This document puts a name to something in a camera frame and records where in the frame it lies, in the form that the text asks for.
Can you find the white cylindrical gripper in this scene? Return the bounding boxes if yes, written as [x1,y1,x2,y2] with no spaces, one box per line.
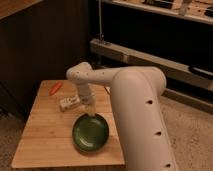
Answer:
[77,84,96,117]

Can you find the green ceramic bowl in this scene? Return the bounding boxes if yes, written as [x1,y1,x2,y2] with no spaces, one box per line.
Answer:
[72,114,109,152]

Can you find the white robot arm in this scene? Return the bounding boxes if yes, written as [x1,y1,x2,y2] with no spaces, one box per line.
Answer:
[66,62,178,171]

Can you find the orange carrot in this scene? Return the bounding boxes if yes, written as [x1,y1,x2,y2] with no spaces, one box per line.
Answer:
[49,82,63,96]

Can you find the wooden folding table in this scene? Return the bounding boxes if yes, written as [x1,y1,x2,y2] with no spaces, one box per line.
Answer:
[11,80,124,171]

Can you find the wooden shelf beam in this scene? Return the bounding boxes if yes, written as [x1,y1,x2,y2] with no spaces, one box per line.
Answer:
[89,38,194,76]

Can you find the metal shelf pole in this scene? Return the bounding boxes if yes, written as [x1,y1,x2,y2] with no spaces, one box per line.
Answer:
[98,0,104,42]

